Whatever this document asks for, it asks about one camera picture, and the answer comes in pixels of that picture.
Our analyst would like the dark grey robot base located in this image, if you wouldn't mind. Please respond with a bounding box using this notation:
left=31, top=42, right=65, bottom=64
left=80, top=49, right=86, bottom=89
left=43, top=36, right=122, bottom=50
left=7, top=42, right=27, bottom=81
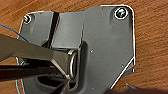
left=14, top=4, right=137, bottom=94

